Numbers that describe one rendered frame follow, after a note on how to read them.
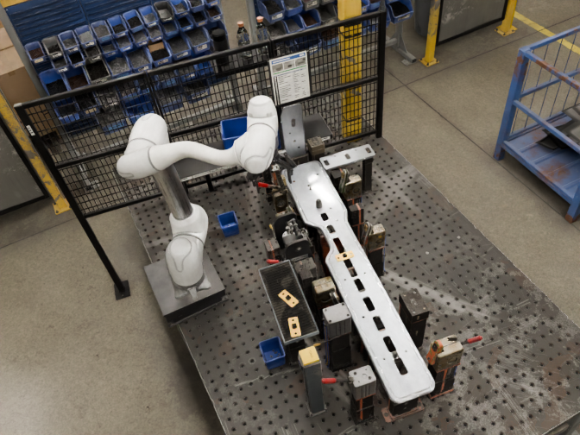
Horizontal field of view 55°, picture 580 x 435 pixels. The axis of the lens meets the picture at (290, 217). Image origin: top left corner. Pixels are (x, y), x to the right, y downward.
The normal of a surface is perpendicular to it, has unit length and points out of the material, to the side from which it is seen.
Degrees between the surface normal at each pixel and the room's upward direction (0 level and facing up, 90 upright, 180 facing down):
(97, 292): 0
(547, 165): 0
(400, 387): 0
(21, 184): 88
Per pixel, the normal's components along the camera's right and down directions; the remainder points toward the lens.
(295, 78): 0.31, 0.69
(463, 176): -0.10, -0.66
